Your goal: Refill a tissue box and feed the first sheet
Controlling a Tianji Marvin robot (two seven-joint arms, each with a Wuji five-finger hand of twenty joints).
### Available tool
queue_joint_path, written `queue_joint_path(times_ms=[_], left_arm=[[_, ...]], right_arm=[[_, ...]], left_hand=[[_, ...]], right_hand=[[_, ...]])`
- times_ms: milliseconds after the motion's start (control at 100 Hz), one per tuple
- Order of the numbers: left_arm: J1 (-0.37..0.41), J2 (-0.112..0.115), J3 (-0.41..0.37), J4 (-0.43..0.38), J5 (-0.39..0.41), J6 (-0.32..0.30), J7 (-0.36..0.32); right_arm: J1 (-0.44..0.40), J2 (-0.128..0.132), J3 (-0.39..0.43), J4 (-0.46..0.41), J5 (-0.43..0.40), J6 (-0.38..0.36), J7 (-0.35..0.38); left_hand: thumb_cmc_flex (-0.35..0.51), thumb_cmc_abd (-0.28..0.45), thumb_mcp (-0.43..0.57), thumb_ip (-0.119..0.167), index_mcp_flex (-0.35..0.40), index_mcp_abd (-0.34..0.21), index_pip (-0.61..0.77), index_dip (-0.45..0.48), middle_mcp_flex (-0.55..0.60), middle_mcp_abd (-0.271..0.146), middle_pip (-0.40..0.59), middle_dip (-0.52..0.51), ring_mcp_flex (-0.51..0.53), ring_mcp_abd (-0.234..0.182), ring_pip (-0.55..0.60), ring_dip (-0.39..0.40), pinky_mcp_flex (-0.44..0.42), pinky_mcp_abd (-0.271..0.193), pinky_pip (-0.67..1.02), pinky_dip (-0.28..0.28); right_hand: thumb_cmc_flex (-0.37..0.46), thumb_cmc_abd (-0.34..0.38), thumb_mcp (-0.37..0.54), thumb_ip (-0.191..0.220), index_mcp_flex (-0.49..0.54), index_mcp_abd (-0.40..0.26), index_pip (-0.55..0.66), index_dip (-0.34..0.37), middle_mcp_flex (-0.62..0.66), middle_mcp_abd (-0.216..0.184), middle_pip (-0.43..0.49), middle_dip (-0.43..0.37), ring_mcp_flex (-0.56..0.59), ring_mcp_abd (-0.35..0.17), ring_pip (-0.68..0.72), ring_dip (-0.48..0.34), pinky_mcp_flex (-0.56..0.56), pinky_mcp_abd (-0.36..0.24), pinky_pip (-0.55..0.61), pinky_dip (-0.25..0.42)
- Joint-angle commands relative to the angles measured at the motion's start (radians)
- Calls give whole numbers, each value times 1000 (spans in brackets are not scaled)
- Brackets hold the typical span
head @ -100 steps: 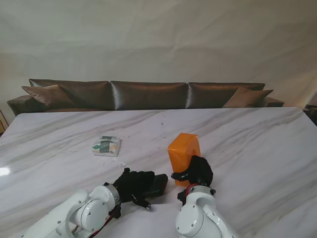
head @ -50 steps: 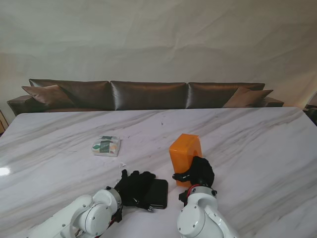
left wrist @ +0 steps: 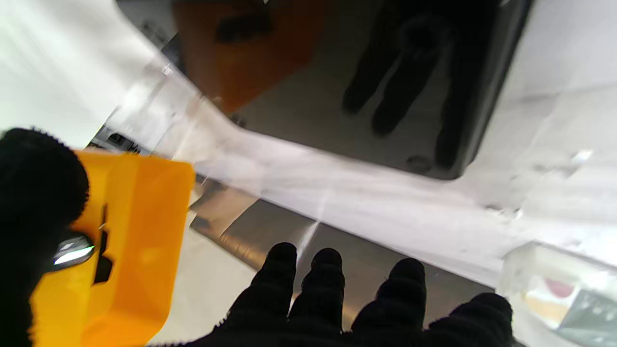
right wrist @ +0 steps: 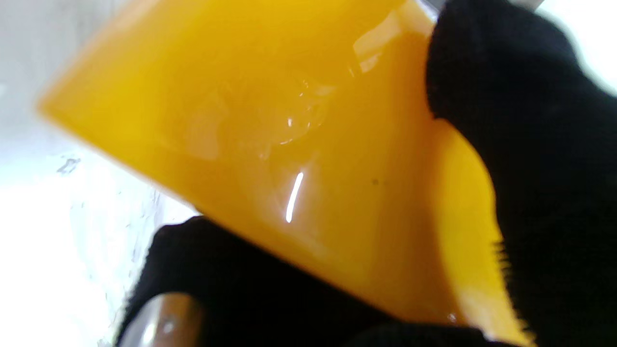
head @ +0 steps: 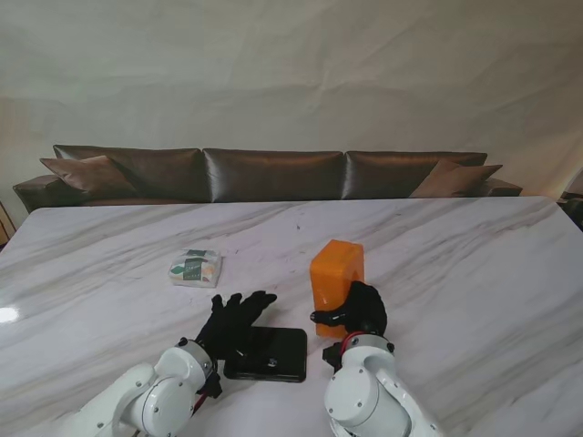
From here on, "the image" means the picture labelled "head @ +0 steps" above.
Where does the brown sofa back cushion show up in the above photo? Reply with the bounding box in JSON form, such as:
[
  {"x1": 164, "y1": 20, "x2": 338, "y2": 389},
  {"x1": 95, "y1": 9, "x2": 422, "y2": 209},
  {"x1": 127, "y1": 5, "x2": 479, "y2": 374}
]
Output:
[
  {"x1": 344, "y1": 151, "x2": 488, "y2": 200},
  {"x1": 53, "y1": 144, "x2": 205, "y2": 204},
  {"x1": 202, "y1": 147, "x2": 346, "y2": 204}
]

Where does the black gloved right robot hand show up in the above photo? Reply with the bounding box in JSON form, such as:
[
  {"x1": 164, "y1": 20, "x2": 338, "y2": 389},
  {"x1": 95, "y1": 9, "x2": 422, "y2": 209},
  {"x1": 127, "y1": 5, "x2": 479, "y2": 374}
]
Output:
[{"x1": 308, "y1": 280, "x2": 388, "y2": 336}]

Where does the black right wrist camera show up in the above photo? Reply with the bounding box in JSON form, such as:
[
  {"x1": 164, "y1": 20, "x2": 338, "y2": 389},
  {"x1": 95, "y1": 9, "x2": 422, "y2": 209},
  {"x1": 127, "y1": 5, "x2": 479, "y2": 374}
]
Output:
[{"x1": 322, "y1": 343, "x2": 343, "y2": 375}]

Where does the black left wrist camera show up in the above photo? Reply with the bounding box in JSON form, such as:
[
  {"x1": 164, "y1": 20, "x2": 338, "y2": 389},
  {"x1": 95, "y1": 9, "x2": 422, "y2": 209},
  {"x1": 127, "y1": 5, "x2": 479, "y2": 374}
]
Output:
[{"x1": 202, "y1": 373, "x2": 223, "y2": 400}]

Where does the white green tissue pack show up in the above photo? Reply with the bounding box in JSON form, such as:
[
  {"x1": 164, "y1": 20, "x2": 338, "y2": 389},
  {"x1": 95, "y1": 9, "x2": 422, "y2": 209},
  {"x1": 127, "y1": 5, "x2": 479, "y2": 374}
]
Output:
[{"x1": 169, "y1": 248, "x2": 223, "y2": 288}]

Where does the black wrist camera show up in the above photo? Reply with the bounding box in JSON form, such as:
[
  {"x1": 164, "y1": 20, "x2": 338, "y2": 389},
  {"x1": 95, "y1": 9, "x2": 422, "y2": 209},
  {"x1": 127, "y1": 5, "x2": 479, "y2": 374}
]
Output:
[
  {"x1": 202, "y1": 373, "x2": 223, "y2": 400},
  {"x1": 322, "y1": 343, "x2": 343, "y2": 375}
]

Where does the brown throw pillow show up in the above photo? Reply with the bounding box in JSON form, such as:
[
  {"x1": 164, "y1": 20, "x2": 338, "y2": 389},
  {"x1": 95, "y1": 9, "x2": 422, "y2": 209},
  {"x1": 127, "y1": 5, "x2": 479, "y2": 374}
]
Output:
[
  {"x1": 39, "y1": 155, "x2": 138, "y2": 195},
  {"x1": 408, "y1": 158, "x2": 504, "y2": 199}
]

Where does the wooden furniture piece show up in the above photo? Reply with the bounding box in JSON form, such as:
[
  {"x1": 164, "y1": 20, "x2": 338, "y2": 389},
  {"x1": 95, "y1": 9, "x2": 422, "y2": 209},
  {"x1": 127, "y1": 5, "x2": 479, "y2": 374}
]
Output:
[{"x1": 0, "y1": 198, "x2": 13, "y2": 245}]

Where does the dark furniture piece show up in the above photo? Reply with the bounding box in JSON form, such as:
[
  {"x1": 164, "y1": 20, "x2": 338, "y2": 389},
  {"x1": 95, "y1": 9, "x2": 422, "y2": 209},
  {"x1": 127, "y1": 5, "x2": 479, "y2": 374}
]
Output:
[{"x1": 557, "y1": 190, "x2": 583, "y2": 229}]

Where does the orange tissue box cover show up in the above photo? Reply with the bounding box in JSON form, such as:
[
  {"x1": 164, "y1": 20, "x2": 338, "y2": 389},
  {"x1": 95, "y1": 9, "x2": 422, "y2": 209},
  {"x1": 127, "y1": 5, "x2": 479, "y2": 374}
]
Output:
[{"x1": 309, "y1": 239, "x2": 365, "y2": 340}]

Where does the brown leather sofa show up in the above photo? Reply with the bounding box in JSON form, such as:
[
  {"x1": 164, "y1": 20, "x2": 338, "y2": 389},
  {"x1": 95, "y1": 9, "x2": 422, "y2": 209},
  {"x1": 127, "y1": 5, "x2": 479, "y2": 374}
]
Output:
[{"x1": 12, "y1": 144, "x2": 524, "y2": 215}]

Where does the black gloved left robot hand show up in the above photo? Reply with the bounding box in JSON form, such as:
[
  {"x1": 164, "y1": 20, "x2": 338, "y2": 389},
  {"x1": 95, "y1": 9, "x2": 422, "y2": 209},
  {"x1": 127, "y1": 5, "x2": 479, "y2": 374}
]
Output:
[{"x1": 195, "y1": 290, "x2": 278, "y2": 361}]

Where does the black tissue box base plate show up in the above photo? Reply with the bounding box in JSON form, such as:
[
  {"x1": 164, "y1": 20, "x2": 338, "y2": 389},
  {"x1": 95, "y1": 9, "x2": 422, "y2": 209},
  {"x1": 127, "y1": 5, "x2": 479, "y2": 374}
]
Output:
[{"x1": 222, "y1": 326, "x2": 309, "y2": 384}]

